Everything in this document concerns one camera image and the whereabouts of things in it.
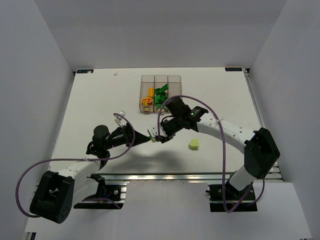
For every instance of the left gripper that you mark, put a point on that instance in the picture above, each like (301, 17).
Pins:
(128, 135)

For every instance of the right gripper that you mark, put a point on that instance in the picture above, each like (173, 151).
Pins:
(164, 133)

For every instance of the light green sloped lego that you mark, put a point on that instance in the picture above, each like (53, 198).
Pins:
(194, 144)

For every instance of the orange round lego piece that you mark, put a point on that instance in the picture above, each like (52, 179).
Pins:
(150, 100)

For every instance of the green 2x2 lego brick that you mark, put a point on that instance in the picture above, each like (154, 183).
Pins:
(158, 99)

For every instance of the green 2x3 lego brick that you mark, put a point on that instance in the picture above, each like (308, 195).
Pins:
(163, 98)

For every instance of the green long lego brick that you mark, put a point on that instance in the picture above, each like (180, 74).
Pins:
(162, 89)

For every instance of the yellow lego brick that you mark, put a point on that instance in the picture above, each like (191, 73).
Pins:
(151, 92)

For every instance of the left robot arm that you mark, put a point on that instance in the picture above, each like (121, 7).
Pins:
(58, 192)

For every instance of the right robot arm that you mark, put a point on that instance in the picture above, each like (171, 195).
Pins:
(258, 146)

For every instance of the left clear container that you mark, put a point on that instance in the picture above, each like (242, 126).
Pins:
(147, 81)

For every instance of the clear container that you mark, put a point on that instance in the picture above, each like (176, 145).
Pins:
(147, 81)
(159, 81)
(174, 85)

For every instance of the right clear container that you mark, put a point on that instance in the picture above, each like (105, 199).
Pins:
(174, 85)

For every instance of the middle clear container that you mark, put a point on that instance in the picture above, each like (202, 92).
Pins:
(159, 81)

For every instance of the left blue label sticker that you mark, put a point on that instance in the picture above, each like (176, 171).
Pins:
(84, 71)

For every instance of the blue label sticker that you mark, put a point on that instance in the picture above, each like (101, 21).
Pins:
(233, 69)
(84, 71)

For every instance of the right blue label sticker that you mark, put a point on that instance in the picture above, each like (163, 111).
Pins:
(233, 69)

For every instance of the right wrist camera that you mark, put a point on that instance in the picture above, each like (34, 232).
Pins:
(153, 131)

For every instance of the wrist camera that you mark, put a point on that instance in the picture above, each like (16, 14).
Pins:
(118, 117)
(153, 131)

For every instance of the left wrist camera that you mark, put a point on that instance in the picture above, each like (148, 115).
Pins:
(118, 117)

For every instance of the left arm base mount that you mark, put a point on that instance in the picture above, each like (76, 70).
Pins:
(110, 195)

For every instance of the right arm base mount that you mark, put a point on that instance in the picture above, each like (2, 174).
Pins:
(214, 192)

